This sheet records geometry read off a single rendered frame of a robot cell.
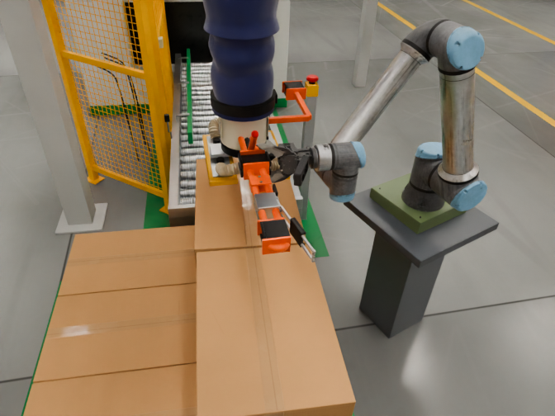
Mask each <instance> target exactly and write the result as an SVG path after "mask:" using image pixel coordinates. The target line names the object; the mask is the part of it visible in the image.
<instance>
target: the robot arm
mask: <svg viewBox="0 0 555 416"><path fill-rule="evenodd" d="M484 50H485V42H484V39H483V37H482V35H481V34H480V33H479V32H478V31H475V30H474V29H472V28H471V27H469V26H463V25H461V24H458V23H457V22H454V21H451V20H449V19H445V18H439V19H434V20H431V21H427V22H426V23H424V24H422V25H420V26H417V27H416V28H415V29H414V30H413V31H411V32H410V33H409V34H408V35H407V36H406V37H405V38H404V40H403V41H402V42H401V51H400V52H399V53H398V55H397V56H396V57H395V58H394V59H393V60H392V62H391V63H390V65H389V66H388V67H387V69H386V70H385V72H384V73H383V74H382V76H381V77H380V78H379V79H378V80H377V82H376V83H375V84H374V86H373V87H372V88H371V90H370V91H369V92H368V94H367V95H366V97H365V98H364V99H363V100H362V101H361V102H360V104H359V105H358V107H357V108H356V109H355V111H354V112H353V114H352V115H351V116H350V117H349V118H348V119H347V121H346V122H345V123H344V125H343V126H342V127H341V129H340V130H339V132H338V133H337V134H336V136H335V137H334V138H333V139H332V140H331V141H330V143H329V144H315V145H314V147H311V146H306V149H297V148H296V147H295V145H294V143H284V144H278V146H276V145H274V144H273V143H272V142H271V141H270V140H268V139H267V140H266V144H265V143H262V144H256V146H257V147H259V148H260V149H261V150H266V151H267V152H268V153H272V154H274V156H275V157H277V162H278V164H279V165H280V168H279V169H277V170H275V171H272V170H271V175H269V176H270V179H271V182H272V183H275V182H281V181H283V180H286V179H287V178H289V177H290V176H291V175H292V174H293V180H294V186H299V187H300V186H301V184H302V183H303V181H304V179H305V176H306V173H307V171H308V168H309V165H310V168H311V169H314V171H315V173H316V174H318V176H319V177H320V178H321V179H322V180H323V182H324V183H325V185H326V186H327V187H328V188H329V189H330V192H329V195H330V199H331V200H333V201H336V202H341V203H344V202H349V201H351V200H352V199H353V198H354V194H355V192H356V191H355V190H356V184H357V179H358V169H359V168H363V167H364V166H365V164H366V153H365V149H364V147H363V145H362V144H361V143H360V141H361V140H362V138H363V137H364V136H365V134H366V133H367V132H368V131H369V130H370V129H371V127H372V126H373V125H374V123H375V122H376V121H377V119H378V118H379V117H380V116H381V114H382V113H383V112H384V111H385V110H386V108H387V107H388V106H389V105H390V103H391V102H392V101H393V99H394V98H395V97H396V95H397V94H398V93H399V91H400V90H401V89H402V88H403V87H404V86H405V85H406V83H407V82H408V81H409V79H410V78H411V76H412V75H413V74H414V73H415V71H416V70H417V69H418V67H419V66H421V65H422V64H427V63H428V62H429V61H430V60H431V59H432V58H433V57H436V58H437V59H438V71H439V93H440V114H441V135H442V143H439V142H428V143H423V144H421V145H420V146H419V147H418V148H417V151H416V153H415V160H414V163H413V168H412V171H411V175H410V181H409V182H408V184H407V185H406V187H405V188H404V190H403V192H402V195H401V198H402V200H403V201H404V203H405V204H407V205H408V206H409V207H411V208H413V209H415V210H420V211H425V212H432V211H437V210H440V209H441V208H443V206H444V202H447V203H449V204H450V205H451V207H453V208H454V209H456V210H458V211H466V210H470V209H471V208H473V207H475V206H476V205H477V204H478V203H480V202H481V201H482V199H483V198H484V197H485V195H486V192H487V185H486V184H485V182H484V181H482V180H481V179H480V178H479V167H478V164H477V163H476V162H475V161H474V160H473V152H474V106H475V67H476V65H477V64H478V63H479V62H480V60H481V59H480V58H481V57H482V56H483V54H484Z"/></svg>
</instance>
